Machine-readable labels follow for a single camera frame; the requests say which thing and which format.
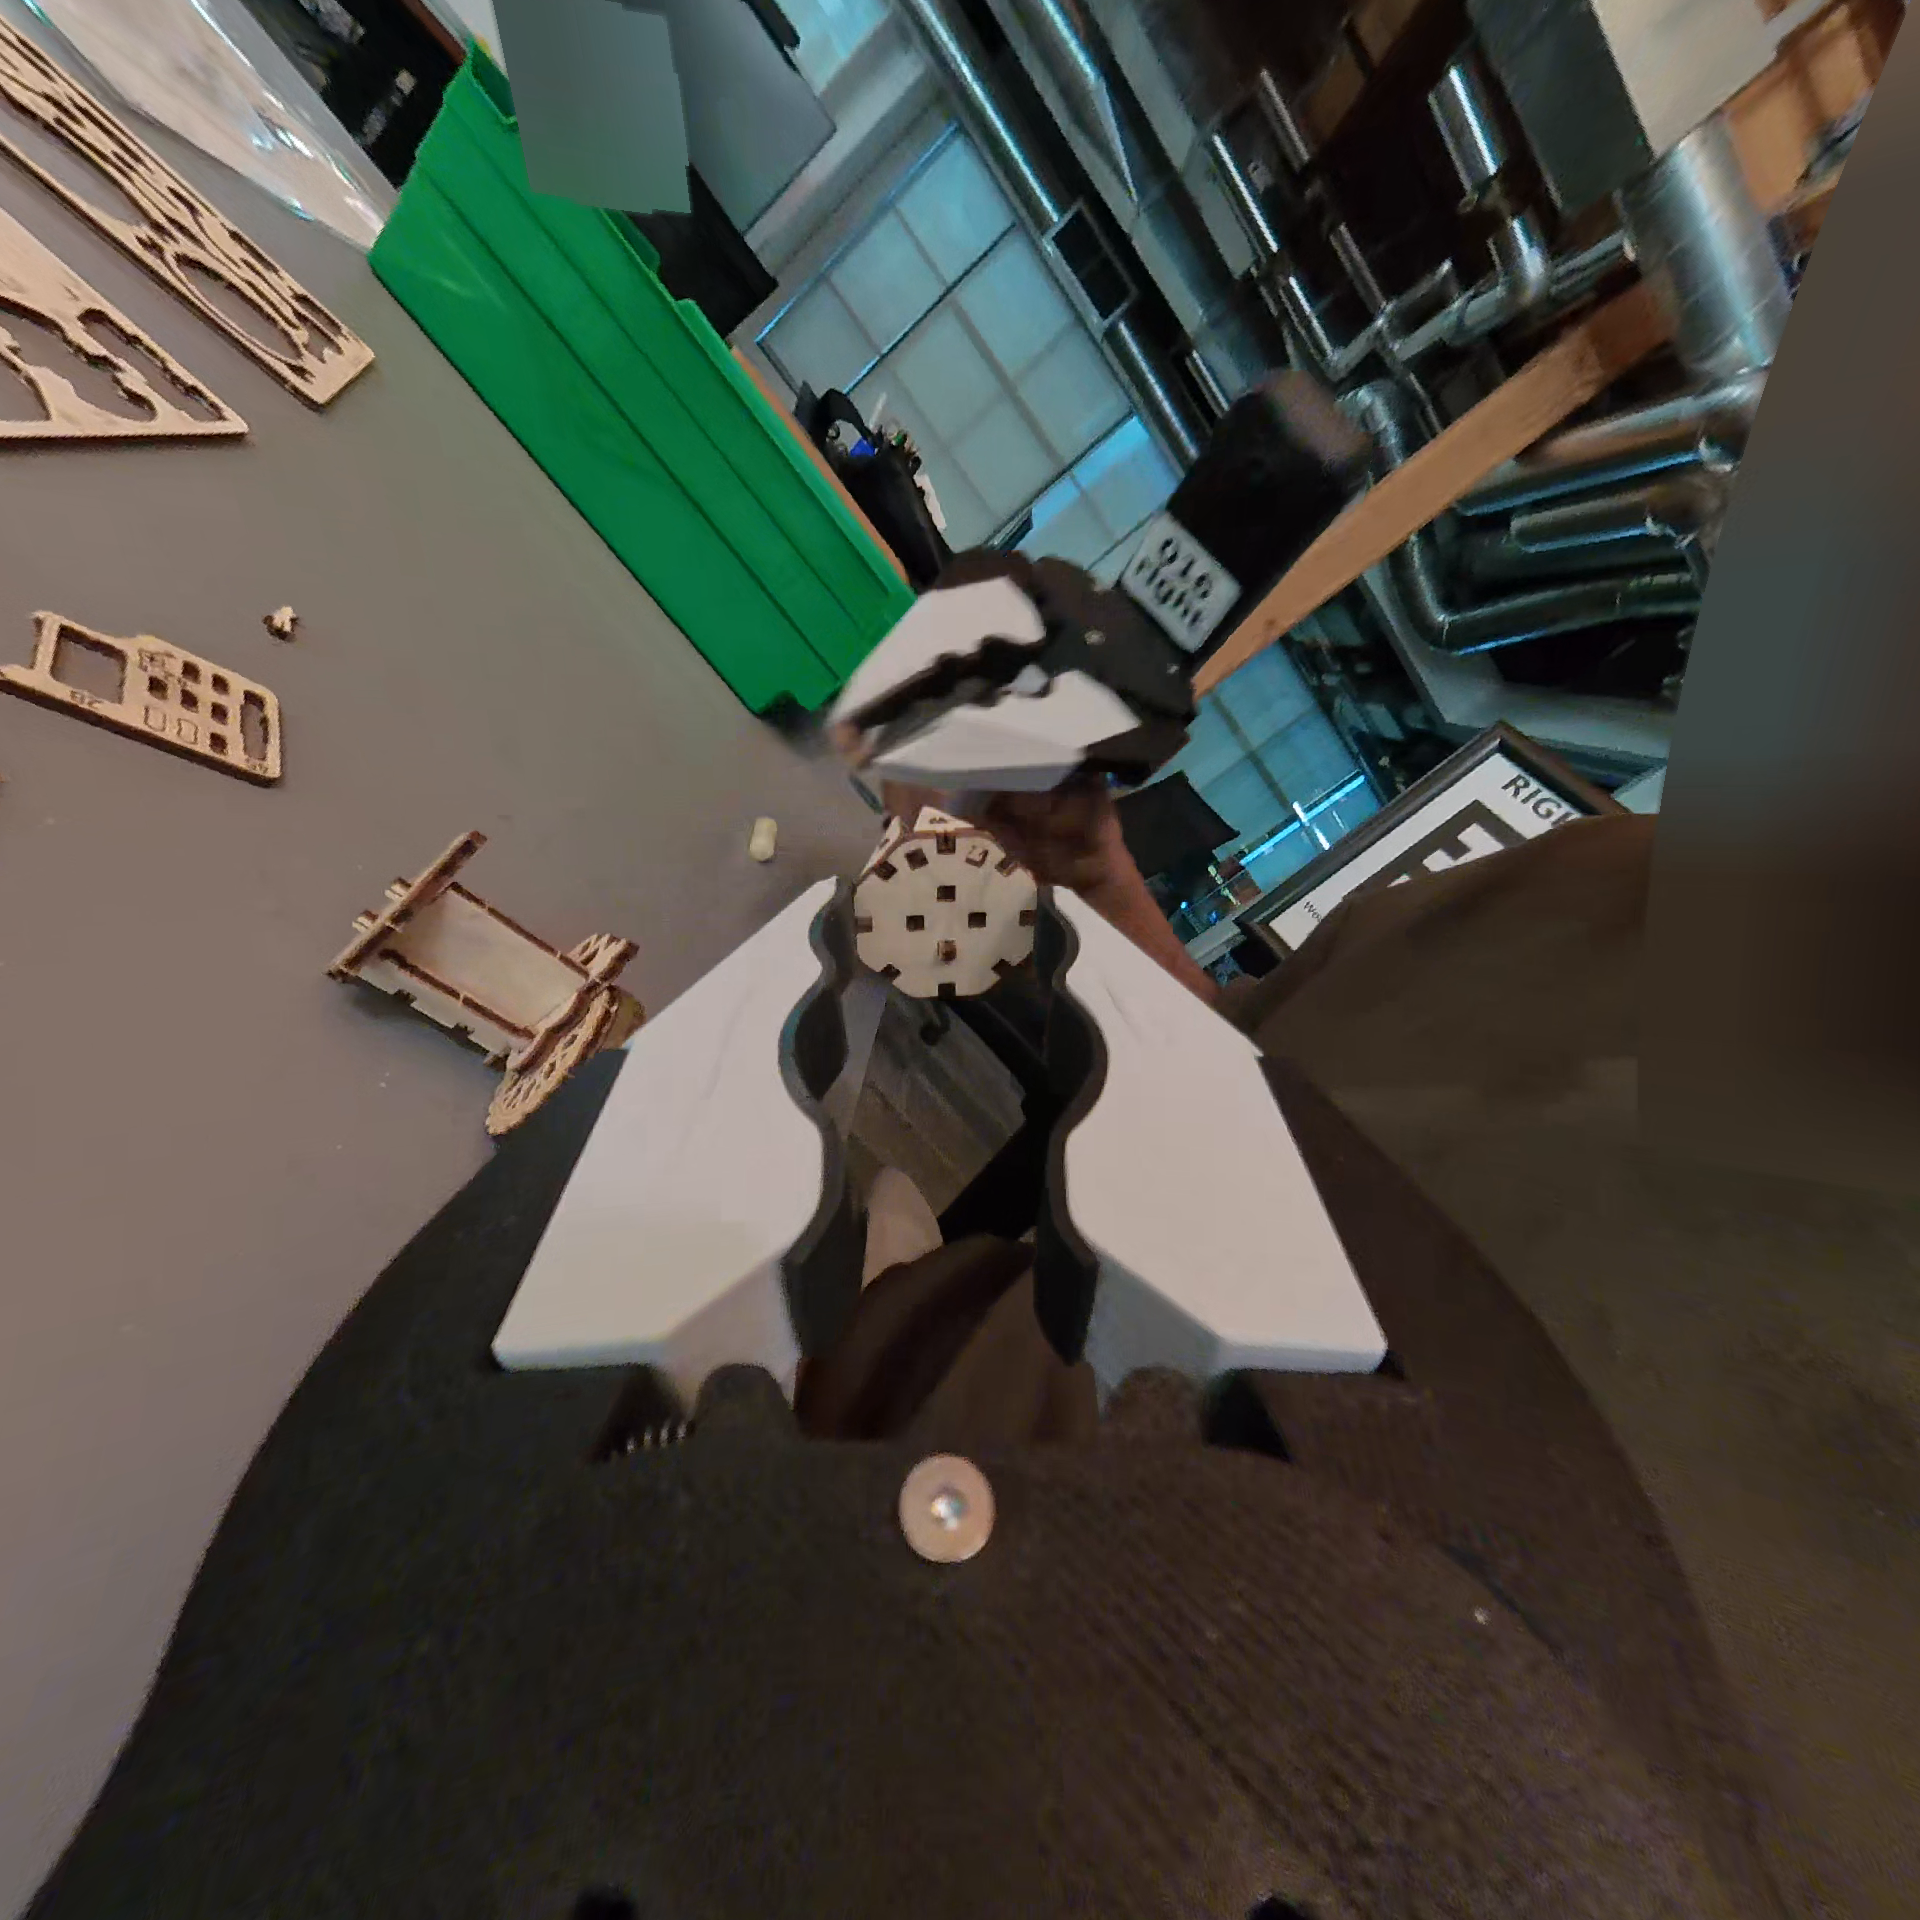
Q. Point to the wooden beam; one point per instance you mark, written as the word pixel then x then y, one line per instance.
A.
pixel 1440 511

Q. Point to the small slotted wooden panel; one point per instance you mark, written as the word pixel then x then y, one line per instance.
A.
pixel 143 674

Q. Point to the wooden model frame assembly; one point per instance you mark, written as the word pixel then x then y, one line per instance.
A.
pixel 480 960

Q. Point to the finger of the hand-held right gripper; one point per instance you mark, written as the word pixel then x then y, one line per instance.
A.
pixel 1021 743
pixel 953 630

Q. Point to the person's right hand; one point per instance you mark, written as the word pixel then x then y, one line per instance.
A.
pixel 1118 901

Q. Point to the framed marker sign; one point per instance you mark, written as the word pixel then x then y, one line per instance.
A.
pixel 1440 854

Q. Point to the triangular wooden cut-out sheet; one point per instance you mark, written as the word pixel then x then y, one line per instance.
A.
pixel 210 417

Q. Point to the clear plastic sheet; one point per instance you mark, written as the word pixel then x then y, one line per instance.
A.
pixel 224 90

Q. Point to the long wooden cut-out sheet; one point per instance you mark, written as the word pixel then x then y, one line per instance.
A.
pixel 323 365

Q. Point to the group of silver duct pipes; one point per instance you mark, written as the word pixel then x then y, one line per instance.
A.
pixel 1695 210

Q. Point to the large paned window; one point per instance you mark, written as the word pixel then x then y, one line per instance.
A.
pixel 961 330

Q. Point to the green plastic bin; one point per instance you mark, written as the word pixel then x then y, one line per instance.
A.
pixel 600 421

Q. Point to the grey desk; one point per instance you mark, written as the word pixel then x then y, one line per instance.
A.
pixel 374 600

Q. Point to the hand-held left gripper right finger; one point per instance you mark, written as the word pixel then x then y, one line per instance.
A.
pixel 1215 1201

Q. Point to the wooden gear wheel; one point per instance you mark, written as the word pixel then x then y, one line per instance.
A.
pixel 944 901

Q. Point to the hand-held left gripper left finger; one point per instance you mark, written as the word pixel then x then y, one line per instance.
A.
pixel 660 1201

